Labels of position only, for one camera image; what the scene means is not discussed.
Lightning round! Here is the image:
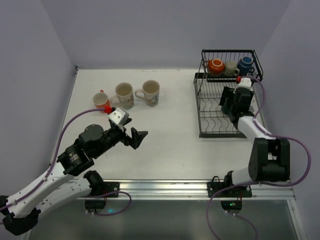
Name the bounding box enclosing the cream floral mug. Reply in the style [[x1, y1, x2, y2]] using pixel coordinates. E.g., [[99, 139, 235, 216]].
[[109, 82, 134, 110]]

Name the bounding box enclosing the salmon orange mug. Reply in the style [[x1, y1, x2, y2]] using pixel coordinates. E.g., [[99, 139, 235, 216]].
[[92, 90, 112, 114]]

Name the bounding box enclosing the tall floral white mug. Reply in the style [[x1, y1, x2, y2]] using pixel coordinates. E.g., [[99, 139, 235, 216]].
[[134, 80, 160, 107]]

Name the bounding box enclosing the dark teal mug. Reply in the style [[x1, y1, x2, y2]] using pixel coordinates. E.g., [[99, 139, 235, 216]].
[[219, 98, 233, 116]]

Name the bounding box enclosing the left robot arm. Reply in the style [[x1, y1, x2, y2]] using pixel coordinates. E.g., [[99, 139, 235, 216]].
[[0, 122, 148, 236]]

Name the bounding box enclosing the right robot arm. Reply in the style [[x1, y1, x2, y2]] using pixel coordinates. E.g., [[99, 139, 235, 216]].
[[219, 86, 290, 187]]

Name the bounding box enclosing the beige mug upper shelf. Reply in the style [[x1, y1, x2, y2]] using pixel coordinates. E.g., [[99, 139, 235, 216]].
[[223, 60, 240, 77]]

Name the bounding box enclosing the orange round mug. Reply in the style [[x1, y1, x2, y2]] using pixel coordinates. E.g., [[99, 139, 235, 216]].
[[202, 58, 225, 76]]

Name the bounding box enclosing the blue mug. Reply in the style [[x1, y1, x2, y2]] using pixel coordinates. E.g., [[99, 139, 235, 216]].
[[237, 56, 255, 76]]

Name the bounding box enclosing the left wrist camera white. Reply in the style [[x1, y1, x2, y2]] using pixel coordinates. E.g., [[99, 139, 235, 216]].
[[107, 107, 130, 126]]

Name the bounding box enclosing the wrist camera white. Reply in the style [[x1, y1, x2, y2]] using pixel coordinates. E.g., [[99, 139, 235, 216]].
[[107, 107, 130, 126], [236, 76, 252, 90]]

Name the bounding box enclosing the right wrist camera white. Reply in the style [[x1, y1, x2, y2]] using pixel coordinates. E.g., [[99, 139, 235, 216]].
[[236, 76, 252, 90]]

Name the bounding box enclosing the black wire dish rack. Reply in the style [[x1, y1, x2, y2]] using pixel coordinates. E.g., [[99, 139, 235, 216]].
[[193, 49, 263, 139]]

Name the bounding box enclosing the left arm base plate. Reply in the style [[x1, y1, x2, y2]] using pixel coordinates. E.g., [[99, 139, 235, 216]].
[[101, 181, 120, 198]]

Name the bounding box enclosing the aluminium mounting rail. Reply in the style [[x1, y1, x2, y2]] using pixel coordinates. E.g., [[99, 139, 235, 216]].
[[32, 177, 297, 201]]

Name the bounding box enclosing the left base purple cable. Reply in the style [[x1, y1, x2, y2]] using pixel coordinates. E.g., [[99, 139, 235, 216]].
[[84, 191, 133, 217]]

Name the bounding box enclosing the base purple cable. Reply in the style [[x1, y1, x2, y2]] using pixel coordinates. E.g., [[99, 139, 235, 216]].
[[84, 191, 133, 217], [206, 184, 260, 240]]

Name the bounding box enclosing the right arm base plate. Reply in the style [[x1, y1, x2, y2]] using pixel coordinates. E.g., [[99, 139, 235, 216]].
[[206, 175, 253, 198]]

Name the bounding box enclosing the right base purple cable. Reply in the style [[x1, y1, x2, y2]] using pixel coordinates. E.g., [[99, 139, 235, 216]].
[[206, 184, 260, 240]]

